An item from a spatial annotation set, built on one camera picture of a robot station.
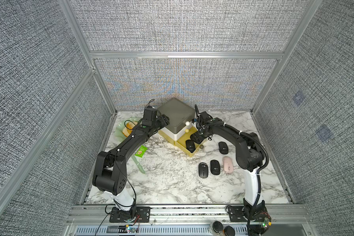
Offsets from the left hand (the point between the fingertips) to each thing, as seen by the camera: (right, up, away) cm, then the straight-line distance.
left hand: (168, 118), depth 89 cm
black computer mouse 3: (+35, -19, +6) cm, 40 cm away
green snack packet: (-18, -21, +6) cm, 28 cm away
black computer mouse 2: (+20, -30, -3) cm, 37 cm away
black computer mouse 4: (+14, -17, +8) cm, 24 cm away
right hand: (+21, -8, +11) cm, 25 cm away
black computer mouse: (+28, -29, -1) cm, 40 cm away
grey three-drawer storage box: (+7, -6, +1) cm, 9 cm away
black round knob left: (+23, -48, -25) cm, 59 cm away
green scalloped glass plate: (-34, -3, +14) cm, 37 cm away
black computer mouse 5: (+18, -11, +1) cm, 21 cm away
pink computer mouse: (+35, -27, -2) cm, 45 cm away
